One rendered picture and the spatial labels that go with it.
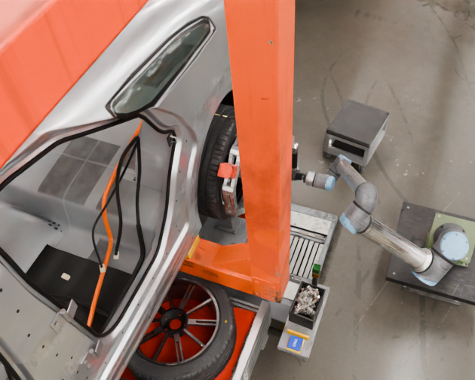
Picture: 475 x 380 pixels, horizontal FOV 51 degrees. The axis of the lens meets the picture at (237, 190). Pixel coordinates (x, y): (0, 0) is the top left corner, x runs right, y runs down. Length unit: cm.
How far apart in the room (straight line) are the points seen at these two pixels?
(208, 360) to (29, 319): 119
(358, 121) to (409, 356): 171
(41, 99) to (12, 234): 223
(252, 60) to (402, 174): 269
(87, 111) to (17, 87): 121
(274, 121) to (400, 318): 203
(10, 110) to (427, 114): 417
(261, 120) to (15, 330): 102
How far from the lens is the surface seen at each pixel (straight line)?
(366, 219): 272
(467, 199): 406
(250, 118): 171
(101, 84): 192
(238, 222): 342
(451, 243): 300
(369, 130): 387
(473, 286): 329
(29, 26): 64
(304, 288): 281
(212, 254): 278
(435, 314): 348
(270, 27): 146
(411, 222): 344
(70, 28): 70
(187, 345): 301
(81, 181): 282
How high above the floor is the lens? 304
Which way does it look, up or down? 51 degrees down
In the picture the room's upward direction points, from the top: 6 degrees counter-clockwise
